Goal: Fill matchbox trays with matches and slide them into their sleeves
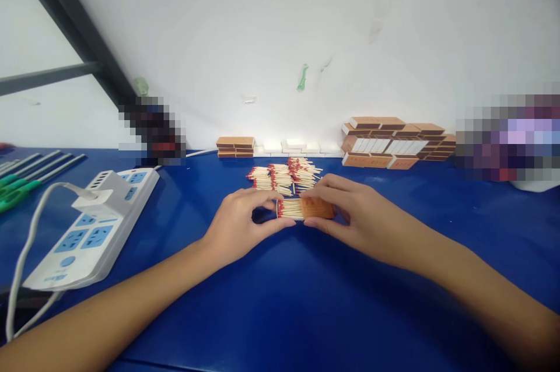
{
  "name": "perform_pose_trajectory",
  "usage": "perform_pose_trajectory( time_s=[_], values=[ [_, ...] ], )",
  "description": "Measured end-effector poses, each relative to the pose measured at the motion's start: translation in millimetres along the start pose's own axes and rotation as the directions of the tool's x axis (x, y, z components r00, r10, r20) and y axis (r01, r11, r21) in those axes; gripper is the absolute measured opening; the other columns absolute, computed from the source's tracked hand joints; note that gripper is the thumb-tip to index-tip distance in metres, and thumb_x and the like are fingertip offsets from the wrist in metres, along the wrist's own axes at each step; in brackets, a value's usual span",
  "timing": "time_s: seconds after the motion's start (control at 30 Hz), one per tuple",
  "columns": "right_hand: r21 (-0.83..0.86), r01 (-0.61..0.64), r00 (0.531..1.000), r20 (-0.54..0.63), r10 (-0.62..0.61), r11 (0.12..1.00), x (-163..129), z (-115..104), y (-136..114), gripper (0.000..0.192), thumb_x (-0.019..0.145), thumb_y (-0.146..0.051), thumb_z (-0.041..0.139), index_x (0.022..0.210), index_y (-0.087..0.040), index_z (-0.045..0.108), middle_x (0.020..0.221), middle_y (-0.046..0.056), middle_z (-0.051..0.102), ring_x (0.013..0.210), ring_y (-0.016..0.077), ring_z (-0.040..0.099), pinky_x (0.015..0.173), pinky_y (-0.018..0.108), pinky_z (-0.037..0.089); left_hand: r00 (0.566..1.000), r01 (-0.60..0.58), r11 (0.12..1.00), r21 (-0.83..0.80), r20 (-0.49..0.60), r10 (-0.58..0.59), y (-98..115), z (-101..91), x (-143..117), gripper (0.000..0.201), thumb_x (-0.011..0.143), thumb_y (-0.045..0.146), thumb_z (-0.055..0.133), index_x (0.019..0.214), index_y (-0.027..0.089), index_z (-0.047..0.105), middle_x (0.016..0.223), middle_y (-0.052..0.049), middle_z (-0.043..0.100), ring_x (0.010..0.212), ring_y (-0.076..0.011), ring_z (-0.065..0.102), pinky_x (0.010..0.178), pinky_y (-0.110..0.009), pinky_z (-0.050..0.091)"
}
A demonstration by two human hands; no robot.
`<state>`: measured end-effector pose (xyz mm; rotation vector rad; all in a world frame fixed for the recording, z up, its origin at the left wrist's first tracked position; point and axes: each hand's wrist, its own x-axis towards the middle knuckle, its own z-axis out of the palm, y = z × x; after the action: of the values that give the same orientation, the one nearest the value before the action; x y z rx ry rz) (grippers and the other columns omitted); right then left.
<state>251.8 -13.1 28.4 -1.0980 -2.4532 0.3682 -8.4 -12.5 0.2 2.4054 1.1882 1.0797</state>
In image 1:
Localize person's right hand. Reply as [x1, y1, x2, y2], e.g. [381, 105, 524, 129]
[299, 173, 411, 264]

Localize person's left hand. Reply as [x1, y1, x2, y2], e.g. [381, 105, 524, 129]
[202, 188, 298, 266]

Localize orange matchbox sleeve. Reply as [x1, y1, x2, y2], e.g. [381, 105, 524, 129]
[300, 196, 337, 220]

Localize bundle of red-tipped matches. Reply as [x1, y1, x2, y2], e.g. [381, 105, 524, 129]
[275, 198, 305, 221]

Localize pile of loose matches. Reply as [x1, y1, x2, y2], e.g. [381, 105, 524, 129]
[245, 156, 324, 196]

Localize small stack of brown matchboxes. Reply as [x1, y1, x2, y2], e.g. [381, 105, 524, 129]
[216, 136, 256, 159]

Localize large stack of brown matchboxes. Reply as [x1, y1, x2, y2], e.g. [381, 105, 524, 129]
[341, 116, 457, 171]

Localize row of white matchbox trays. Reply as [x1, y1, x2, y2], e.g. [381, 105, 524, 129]
[253, 138, 345, 159]

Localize white charger plug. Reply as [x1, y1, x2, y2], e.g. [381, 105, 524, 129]
[71, 170, 132, 216]

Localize white and blue power strip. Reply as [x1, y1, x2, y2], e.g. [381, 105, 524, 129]
[22, 166, 161, 292]

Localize bundle of grey metal rods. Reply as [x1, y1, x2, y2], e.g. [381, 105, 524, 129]
[0, 150, 88, 185]

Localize white charger cable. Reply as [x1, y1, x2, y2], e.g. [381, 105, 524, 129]
[5, 182, 90, 343]

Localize white power strip cable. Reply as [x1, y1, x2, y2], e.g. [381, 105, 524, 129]
[13, 289, 63, 339]

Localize green handled tools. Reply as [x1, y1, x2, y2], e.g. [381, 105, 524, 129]
[0, 174, 44, 216]

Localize black metal frame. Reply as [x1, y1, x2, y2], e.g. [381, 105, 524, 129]
[0, 0, 151, 98]

